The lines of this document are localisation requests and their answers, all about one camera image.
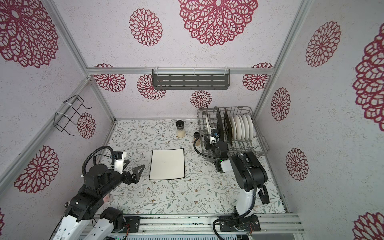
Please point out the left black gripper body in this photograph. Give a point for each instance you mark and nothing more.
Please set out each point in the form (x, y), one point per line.
(117, 178)

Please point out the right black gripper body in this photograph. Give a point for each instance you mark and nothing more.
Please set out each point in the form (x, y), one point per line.
(214, 148)

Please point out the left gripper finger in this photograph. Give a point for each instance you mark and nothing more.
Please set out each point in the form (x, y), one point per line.
(137, 173)
(126, 163)

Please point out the white square plate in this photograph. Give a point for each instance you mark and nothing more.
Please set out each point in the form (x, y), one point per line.
(167, 165)
(209, 128)

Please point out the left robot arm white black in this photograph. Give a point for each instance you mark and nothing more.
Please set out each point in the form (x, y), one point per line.
(79, 214)

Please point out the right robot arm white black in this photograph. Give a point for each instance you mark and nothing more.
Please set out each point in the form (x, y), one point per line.
(250, 176)

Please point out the small amber spice jar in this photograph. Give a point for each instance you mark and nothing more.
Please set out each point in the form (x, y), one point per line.
(197, 138)

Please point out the white round plate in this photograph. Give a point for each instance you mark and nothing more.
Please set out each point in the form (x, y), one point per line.
(234, 128)
(251, 127)
(238, 127)
(245, 127)

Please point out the salt grinder black lid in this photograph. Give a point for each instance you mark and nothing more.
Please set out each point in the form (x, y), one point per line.
(180, 129)

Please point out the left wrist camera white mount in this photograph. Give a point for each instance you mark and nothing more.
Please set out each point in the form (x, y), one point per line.
(118, 161)

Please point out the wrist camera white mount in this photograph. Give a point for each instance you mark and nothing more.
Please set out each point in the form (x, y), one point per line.
(215, 137)
(118, 161)

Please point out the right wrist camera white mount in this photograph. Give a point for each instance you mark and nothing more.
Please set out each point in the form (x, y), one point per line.
(215, 137)

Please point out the grey wire dish rack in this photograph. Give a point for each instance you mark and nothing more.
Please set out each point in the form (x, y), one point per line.
(258, 143)

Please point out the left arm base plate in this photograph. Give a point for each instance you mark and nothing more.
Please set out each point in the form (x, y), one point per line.
(127, 224)

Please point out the black wire wall holder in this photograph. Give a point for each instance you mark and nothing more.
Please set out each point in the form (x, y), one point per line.
(65, 117)

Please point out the aluminium front rail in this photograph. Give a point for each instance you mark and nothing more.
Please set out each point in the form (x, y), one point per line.
(202, 224)

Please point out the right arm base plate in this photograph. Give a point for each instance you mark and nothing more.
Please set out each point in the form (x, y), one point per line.
(240, 223)

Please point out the grey wall shelf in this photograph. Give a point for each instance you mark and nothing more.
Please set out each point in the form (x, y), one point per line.
(191, 79)

